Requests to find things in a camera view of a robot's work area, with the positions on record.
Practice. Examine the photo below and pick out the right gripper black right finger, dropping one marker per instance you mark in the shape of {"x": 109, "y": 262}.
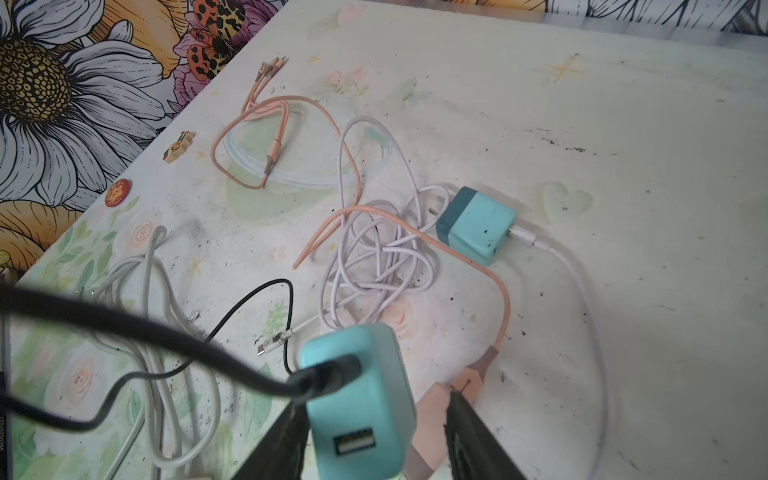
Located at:
{"x": 473, "y": 452}

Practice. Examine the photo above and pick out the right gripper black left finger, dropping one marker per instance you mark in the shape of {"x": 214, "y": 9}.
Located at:
{"x": 280, "y": 454}

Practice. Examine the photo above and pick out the pink brown USB charger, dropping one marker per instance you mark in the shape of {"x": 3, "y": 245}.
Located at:
{"x": 429, "y": 445}

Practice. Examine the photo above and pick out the teal charger with black cable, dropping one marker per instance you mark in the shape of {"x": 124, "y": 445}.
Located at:
{"x": 364, "y": 429}

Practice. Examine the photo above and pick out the teal charger with white cable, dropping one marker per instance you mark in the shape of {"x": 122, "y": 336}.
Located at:
{"x": 475, "y": 225}

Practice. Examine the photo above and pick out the round red sticker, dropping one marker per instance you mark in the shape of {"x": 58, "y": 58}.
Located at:
{"x": 117, "y": 193}

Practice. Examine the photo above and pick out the small orange flower sticker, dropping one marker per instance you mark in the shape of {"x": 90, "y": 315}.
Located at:
{"x": 179, "y": 146}

